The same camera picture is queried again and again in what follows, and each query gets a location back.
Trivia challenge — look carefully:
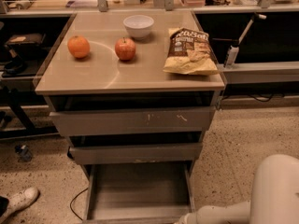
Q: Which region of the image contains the white bottle with rod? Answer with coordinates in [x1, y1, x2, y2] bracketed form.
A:
[223, 13, 267, 68]

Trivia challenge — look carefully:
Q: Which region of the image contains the small dark floor object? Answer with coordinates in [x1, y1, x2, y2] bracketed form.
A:
[15, 145, 33, 161]

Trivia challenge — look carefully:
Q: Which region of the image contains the grey bottom drawer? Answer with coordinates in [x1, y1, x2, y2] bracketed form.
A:
[82, 161, 194, 224]

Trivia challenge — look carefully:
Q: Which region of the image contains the red apple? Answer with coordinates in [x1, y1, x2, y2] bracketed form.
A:
[115, 37, 136, 61]

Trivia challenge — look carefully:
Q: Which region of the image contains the black office chair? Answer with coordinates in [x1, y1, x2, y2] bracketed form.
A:
[4, 33, 47, 77]

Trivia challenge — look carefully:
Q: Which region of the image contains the orange fruit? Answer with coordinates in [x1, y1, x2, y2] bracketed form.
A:
[67, 35, 90, 59]

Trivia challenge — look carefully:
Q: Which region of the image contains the white shoe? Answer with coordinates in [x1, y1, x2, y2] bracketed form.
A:
[0, 187, 39, 224]

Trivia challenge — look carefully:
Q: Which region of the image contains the grey top drawer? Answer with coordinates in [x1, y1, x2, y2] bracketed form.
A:
[50, 106, 215, 136]

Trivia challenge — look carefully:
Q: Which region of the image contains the black floor cable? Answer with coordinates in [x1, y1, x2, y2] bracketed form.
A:
[69, 187, 90, 222]

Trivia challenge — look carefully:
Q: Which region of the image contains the chips bag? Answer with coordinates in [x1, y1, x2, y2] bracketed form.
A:
[164, 28, 219, 76]

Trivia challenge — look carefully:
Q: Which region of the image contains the grey middle drawer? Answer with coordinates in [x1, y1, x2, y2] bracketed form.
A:
[70, 143, 202, 165]

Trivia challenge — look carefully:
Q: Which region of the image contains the grey drawer cabinet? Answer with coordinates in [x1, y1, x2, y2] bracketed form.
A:
[35, 10, 226, 224]

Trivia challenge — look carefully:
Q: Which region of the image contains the grey drawer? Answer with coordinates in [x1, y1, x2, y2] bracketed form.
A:
[50, 106, 215, 136]
[70, 143, 202, 165]
[82, 161, 194, 224]

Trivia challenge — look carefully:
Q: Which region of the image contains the white bowl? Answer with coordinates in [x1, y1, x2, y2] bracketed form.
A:
[123, 15, 154, 40]

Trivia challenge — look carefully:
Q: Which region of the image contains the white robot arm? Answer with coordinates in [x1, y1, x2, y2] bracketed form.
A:
[174, 154, 299, 224]

